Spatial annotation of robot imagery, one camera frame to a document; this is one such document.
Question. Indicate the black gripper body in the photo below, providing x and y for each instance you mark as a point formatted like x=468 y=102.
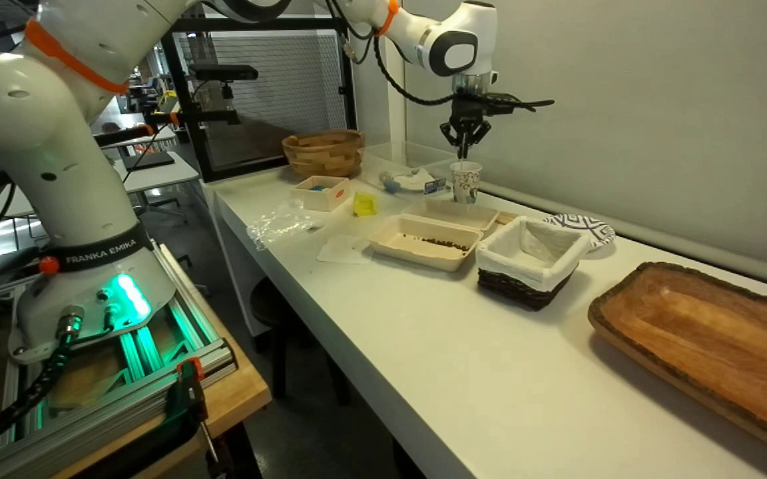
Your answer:
x=470 y=109

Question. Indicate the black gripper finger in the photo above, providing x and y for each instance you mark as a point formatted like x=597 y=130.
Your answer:
x=480 y=133
x=453 y=138

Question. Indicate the white patterned paper cup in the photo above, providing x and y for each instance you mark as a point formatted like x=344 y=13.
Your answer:
x=464 y=182

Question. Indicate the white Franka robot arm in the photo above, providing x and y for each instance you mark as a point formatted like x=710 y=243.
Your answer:
x=47 y=133

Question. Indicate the clear plastic storage bin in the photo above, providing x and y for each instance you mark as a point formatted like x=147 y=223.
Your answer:
x=405 y=174

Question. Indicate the beige clamshell takeout container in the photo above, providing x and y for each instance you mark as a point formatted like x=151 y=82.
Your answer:
x=425 y=240

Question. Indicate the yellow toy block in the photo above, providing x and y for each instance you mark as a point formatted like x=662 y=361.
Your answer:
x=365 y=206

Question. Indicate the woven wicker basket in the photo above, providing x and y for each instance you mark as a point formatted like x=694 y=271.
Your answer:
x=324 y=155

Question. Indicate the dark basket with white liner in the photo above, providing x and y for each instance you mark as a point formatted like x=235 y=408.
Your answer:
x=532 y=256

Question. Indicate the black and white patterned plate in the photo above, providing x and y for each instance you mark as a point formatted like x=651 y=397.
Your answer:
x=596 y=228

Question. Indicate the clear plastic bag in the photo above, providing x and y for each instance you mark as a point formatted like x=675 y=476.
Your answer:
x=281 y=223

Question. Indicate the grey side desk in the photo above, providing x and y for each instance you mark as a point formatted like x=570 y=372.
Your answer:
x=157 y=169

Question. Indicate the brown wooden tray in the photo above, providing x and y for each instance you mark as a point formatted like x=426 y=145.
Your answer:
x=711 y=346

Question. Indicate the wooden mounting board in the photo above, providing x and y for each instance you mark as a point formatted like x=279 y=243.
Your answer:
x=232 y=400

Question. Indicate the black and orange clamp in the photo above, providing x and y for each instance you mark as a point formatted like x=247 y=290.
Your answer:
x=191 y=400

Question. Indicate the black metal frame cabinet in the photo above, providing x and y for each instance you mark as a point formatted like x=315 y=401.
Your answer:
x=224 y=142

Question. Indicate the black stereo camera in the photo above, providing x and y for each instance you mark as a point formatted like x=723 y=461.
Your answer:
x=224 y=71

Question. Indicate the aluminium profile base frame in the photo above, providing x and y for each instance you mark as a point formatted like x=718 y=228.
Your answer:
x=171 y=355

